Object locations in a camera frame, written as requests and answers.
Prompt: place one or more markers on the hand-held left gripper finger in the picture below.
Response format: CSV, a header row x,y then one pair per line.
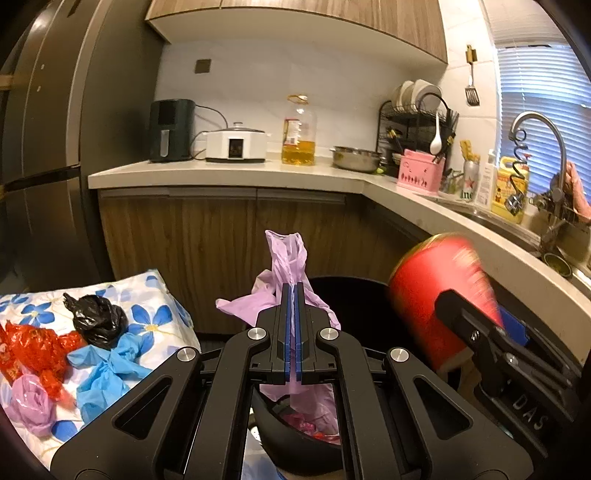
x,y
299,332
288,332

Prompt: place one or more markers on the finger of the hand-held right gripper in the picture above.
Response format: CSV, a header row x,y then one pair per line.
x,y
513,328
466,318

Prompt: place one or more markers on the red cylindrical can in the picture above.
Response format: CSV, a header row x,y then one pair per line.
x,y
425,295

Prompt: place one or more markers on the purple plastic bag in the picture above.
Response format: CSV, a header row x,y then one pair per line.
x,y
30,404
288,258

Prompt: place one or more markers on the pink plastic bag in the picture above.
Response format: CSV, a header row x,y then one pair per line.
x,y
304,422

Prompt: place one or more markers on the black trash bin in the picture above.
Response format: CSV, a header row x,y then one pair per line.
x,y
295,450

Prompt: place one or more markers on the blue plastic bag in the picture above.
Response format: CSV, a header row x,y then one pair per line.
x,y
106,369

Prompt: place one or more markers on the black plastic bag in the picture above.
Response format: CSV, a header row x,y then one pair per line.
x,y
94,318

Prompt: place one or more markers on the red plastic bag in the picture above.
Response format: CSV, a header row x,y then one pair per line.
x,y
32,350

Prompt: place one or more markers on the metal sink strainer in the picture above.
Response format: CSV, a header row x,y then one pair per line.
x,y
557,265

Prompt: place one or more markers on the steel kitchen sink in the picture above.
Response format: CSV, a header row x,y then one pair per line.
x,y
508,226

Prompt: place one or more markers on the yellow detergent bottle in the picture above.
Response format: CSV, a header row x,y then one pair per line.
x,y
501,198

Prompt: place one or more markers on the kitchen counter with wooden cabinets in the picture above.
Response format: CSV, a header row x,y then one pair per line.
x,y
207,230

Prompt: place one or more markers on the silver beer can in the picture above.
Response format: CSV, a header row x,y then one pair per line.
x,y
470,182

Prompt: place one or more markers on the blue floral cloth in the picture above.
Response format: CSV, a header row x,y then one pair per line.
x,y
152,314

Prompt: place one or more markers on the white plastic bottle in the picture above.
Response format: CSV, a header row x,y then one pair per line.
x,y
485,182

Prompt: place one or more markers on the pink utensil holder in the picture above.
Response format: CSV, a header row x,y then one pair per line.
x,y
418,173

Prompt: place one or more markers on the pink cloth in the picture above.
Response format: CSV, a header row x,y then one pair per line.
x,y
576,187

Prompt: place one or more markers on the white ladle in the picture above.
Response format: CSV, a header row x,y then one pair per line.
x,y
436,143

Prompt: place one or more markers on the metal mixing bowl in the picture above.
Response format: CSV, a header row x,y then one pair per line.
x,y
355,159

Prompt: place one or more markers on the cooking oil bottle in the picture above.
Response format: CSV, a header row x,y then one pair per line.
x,y
299,138

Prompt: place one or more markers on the white slow cooker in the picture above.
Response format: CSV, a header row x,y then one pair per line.
x,y
235,145

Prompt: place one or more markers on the black chopsticks bundle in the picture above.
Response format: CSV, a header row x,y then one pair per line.
x,y
453,122

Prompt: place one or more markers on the metal kitchen faucet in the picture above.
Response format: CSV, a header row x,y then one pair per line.
x,y
540,117

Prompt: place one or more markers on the black dish rack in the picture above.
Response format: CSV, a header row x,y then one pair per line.
x,y
388,120

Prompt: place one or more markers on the metal slotted spatula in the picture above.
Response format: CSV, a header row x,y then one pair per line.
x,y
471,94

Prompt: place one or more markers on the white bowl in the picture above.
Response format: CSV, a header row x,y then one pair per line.
x,y
425,90

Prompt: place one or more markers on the white plate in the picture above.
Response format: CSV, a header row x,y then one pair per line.
x,y
401,94

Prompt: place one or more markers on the black air fryer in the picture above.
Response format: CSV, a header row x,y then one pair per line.
x,y
171,120

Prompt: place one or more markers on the window blinds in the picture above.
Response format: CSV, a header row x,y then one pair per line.
x,y
535,83

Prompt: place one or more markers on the dark grey refrigerator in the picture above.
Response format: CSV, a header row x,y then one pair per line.
x,y
55,138

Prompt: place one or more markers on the wooden upper cabinets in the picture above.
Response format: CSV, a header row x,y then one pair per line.
x,y
323,23

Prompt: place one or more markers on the wooden wall hook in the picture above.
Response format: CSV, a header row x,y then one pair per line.
x,y
471,54

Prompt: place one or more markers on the dark wall outlet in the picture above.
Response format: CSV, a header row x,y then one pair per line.
x,y
202,66

